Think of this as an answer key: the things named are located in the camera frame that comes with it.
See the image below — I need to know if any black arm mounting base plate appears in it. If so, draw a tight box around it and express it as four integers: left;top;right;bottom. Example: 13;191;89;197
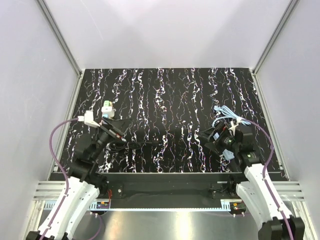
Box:
103;172;244;199

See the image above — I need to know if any light blue power strip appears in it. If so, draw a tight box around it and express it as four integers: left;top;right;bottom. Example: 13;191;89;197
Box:
222;149;235;161

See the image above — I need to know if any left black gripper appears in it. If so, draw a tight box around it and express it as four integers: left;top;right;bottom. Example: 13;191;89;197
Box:
90;116;134;161

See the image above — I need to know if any green usb charger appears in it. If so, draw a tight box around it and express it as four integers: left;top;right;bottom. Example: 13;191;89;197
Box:
103;100;113;108

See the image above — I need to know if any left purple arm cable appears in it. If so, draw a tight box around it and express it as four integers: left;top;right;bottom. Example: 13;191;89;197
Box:
37;117;104;240

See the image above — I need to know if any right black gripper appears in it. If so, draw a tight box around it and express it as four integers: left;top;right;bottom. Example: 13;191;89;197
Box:
197;121;240;156

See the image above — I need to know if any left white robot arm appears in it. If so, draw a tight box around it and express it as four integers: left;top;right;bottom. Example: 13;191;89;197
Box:
25;116;132;240

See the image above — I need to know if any light blue coiled cable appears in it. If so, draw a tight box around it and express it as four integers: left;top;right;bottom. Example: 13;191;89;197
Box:
213;105;252;126

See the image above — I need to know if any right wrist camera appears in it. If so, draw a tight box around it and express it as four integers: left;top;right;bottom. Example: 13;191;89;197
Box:
228;119;241;135

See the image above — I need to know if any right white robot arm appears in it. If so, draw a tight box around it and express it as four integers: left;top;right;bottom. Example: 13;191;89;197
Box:
199;119;305;240

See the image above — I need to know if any white usb charger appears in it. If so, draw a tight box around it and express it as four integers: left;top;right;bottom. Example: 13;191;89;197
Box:
101;106;115;115

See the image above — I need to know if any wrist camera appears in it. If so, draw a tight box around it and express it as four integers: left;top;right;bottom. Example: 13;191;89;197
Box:
228;119;241;135
77;110;100;128

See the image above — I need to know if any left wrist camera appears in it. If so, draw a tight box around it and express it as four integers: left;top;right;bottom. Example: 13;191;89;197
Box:
77;110;100;128

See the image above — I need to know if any black power strip cable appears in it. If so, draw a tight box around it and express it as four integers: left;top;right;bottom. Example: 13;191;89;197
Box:
108;140;161;152

